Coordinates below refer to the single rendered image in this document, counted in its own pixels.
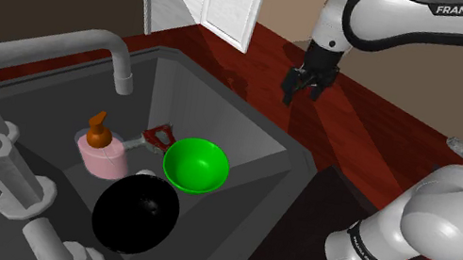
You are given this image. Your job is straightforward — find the grey curved faucet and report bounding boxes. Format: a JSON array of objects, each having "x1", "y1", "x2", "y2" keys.
[{"x1": 0, "y1": 12, "x2": 143, "y2": 236}]

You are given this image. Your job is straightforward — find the red-handled kitchen tool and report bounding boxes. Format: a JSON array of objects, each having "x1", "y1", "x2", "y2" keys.
[{"x1": 120, "y1": 116, "x2": 180, "y2": 160}]

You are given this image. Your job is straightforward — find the grey sink basin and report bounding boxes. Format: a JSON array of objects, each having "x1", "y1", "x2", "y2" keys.
[{"x1": 0, "y1": 20, "x2": 335, "y2": 260}]

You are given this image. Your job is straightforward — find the green bowl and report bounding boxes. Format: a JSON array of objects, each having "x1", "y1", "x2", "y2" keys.
[{"x1": 158, "y1": 133, "x2": 235, "y2": 201}]

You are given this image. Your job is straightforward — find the pink soap dispenser brown pump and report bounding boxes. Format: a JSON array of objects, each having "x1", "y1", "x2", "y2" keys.
[{"x1": 68, "y1": 107, "x2": 138, "y2": 184}]

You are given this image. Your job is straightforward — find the grey stone-like lump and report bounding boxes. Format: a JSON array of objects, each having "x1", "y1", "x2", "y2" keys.
[{"x1": 443, "y1": 135, "x2": 463, "y2": 162}]

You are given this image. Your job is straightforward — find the small white round object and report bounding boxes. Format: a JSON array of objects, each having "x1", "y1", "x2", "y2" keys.
[{"x1": 134, "y1": 167, "x2": 159, "y2": 180}]

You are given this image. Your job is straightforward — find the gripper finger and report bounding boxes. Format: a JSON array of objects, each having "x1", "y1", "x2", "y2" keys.
[
  {"x1": 277, "y1": 65, "x2": 313, "y2": 110},
  {"x1": 307, "y1": 76, "x2": 332, "y2": 104}
]

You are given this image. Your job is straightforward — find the grey faucet handle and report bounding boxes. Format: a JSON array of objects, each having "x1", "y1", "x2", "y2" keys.
[{"x1": 16, "y1": 213, "x2": 115, "y2": 260}]

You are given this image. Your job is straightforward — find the black bowl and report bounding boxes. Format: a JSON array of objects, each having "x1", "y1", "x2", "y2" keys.
[{"x1": 86, "y1": 167, "x2": 186, "y2": 260}]

